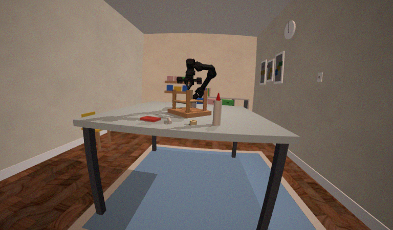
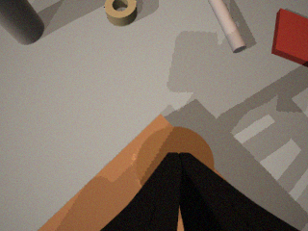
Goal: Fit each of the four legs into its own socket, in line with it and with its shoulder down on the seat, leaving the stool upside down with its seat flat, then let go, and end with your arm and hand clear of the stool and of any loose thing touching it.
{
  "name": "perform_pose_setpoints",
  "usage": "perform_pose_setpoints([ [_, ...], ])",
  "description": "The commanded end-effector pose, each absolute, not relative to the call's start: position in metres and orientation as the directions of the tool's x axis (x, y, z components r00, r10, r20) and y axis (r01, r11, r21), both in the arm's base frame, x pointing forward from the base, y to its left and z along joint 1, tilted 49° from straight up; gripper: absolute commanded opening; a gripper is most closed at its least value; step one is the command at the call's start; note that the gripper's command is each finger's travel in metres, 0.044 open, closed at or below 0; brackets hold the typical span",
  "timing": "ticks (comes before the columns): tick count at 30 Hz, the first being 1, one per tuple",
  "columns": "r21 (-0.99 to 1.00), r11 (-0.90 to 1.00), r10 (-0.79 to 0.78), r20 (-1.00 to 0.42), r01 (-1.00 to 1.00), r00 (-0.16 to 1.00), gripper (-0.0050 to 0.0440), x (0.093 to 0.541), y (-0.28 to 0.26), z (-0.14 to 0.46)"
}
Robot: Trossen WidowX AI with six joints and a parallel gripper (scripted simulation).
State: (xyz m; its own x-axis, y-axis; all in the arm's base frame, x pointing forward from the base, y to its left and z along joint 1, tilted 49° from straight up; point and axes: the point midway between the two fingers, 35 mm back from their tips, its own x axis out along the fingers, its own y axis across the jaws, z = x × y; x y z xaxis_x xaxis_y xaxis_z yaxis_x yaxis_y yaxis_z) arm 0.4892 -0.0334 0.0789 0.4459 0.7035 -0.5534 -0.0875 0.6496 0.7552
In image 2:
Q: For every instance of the orange-brown wooden stool seat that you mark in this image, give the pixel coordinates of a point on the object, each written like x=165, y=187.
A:
x=108, y=192

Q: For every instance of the red rectangular block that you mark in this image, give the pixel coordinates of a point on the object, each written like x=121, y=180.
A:
x=290, y=40

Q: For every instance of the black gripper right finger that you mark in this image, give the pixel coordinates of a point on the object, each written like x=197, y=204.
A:
x=209, y=203

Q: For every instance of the tan wooden stool legs with crossbar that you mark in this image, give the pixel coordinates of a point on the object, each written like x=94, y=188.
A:
x=171, y=139

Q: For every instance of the tan roll of masking tape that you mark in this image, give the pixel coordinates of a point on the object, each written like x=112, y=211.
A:
x=121, y=18

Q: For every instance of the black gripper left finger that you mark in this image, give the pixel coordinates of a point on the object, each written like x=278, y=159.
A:
x=156, y=206

